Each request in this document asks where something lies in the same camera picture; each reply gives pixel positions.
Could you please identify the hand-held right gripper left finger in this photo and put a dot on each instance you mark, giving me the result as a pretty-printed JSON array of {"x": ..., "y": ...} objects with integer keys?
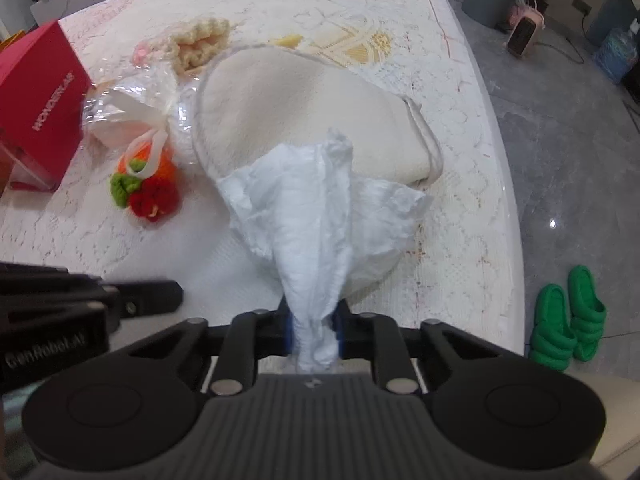
[{"x": 289, "y": 332}]

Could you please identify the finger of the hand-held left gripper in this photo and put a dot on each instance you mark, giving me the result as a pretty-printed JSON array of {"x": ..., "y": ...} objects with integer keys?
[{"x": 155, "y": 297}]

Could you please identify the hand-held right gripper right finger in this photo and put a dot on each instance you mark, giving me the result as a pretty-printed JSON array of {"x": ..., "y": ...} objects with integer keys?
[{"x": 340, "y": 332}]

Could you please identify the white tissue paper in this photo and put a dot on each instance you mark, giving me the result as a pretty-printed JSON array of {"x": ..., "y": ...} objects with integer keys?
[{"x": 300, "y": 210}]

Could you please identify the pink cream knitted piece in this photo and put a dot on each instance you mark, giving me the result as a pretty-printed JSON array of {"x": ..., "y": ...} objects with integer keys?
[{"x": 200, "y": 45}]

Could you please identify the yellow cloth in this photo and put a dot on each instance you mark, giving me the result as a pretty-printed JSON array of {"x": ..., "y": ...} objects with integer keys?
[{"x": 290, "y": 41}]

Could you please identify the orange red crochet flower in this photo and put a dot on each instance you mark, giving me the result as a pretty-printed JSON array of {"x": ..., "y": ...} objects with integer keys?
[{"x": 155, "y": 200}]

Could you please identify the clear plastic bag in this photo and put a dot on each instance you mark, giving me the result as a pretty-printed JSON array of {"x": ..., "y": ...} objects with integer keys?
[{"x": 150, "y": 90}]

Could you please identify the green slipper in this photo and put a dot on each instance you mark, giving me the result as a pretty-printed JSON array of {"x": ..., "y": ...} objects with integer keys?
[
  {"x": 587, "y": 310},
  {"x": 552, "y": 330}
]

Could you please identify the red box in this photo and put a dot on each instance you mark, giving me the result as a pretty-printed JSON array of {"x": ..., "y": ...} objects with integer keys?
[{"x": 35, "y": 100}]

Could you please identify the cream fabric pouch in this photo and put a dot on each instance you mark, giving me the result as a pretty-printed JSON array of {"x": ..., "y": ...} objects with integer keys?
[{"x": 280, "y": 100}]

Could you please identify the pink space heater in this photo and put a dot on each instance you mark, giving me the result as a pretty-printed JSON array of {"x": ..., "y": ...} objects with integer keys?
[{"x": 525, "y": 35}]

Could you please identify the pink woven basket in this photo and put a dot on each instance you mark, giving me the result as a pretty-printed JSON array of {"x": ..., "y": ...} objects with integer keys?
[{"x": 522, "y": 10}]

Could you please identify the blue water bottle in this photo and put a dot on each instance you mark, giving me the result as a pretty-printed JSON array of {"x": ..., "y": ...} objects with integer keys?
[{"x": 617, "y": 55}]

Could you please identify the grey blue water dispenser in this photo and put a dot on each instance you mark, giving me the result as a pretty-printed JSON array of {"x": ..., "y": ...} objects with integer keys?
[{"x": 615, "y": 5}]

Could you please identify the wall socket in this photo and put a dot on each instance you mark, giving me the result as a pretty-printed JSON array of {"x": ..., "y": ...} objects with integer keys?
[{"x": 582, "y": 5}]

